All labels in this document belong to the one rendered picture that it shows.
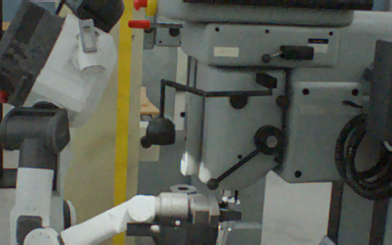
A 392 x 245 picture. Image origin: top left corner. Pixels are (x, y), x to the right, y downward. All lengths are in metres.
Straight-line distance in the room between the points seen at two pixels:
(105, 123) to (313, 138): 1.90
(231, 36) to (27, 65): 0.55
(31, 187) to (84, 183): 1.78
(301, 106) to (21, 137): 0.70
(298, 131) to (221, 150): 0.19
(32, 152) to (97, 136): 1.72
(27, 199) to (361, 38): 0.90
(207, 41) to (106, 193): 2.09
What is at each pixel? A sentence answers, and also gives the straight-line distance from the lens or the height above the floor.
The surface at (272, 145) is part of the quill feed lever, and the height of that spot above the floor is 1.45.
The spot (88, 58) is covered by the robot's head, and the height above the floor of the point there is 1.61.
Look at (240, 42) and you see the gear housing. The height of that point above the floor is 1.69.
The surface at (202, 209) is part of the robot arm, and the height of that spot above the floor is 1.25.
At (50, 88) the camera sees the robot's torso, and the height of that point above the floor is 1.52.
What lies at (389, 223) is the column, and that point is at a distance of 1.82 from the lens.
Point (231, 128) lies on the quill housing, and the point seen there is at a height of 1.48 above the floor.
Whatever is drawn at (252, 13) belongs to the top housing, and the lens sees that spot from 1.58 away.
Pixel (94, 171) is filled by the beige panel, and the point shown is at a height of 0.81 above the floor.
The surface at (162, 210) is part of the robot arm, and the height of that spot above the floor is 1.25.
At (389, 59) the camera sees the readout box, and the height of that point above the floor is 1.69.
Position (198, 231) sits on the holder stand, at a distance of 2.19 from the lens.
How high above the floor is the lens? 1.85
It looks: 13 degrees down
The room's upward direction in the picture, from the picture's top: 3 degrees clockwise
